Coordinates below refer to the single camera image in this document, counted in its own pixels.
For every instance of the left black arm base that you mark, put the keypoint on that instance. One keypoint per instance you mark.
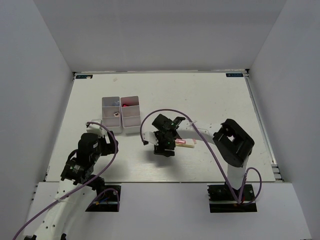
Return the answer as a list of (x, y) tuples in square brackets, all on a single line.
[(107, 199)]

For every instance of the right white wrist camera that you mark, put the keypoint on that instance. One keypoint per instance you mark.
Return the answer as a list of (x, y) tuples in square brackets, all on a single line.
[(149, 137)]

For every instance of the right white organizer bin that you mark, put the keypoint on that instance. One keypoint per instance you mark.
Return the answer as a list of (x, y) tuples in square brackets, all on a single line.
[(131, 115)]

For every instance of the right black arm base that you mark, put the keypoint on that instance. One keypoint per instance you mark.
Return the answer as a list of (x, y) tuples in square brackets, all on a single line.
[(222, 201)]

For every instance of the white organizer bin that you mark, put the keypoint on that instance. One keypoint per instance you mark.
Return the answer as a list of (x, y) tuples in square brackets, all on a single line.
[(108, 109), (131, 115)]

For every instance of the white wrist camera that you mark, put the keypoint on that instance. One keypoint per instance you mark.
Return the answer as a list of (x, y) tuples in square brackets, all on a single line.
[(149, 137), (95, 128)]

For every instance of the blue table label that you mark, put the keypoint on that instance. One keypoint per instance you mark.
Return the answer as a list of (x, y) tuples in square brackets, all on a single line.
[(84, 76), (234, 75)]

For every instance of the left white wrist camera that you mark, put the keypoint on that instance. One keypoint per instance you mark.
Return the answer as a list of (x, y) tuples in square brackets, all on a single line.
[(95, 128)]

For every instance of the yellow flat stick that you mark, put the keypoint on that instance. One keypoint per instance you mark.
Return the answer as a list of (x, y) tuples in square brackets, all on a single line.
[(190, 143)]

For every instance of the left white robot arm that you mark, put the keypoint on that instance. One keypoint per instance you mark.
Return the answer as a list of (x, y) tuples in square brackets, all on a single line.
[(78, 187)]

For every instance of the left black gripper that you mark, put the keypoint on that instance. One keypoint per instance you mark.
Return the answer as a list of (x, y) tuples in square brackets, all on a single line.
[(110, 147)]

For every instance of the left white organizer bin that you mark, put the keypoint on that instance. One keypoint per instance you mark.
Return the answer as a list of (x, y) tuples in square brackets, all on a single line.
[(108, 109)]

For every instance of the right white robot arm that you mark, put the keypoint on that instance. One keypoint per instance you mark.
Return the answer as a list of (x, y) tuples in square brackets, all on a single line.
[(233, 143)]

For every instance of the left blue table label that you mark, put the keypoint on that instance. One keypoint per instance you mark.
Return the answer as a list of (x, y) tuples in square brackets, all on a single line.
[(84, 76)]

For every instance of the right blue table label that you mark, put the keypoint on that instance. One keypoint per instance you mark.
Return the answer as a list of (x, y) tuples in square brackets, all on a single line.
[(234, 75)]

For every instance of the pink correction tape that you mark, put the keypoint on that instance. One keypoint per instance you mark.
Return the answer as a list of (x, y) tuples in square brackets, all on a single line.
[(180, 142)]

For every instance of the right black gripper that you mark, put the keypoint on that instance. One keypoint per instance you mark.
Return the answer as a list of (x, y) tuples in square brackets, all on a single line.
[(160, 149)]

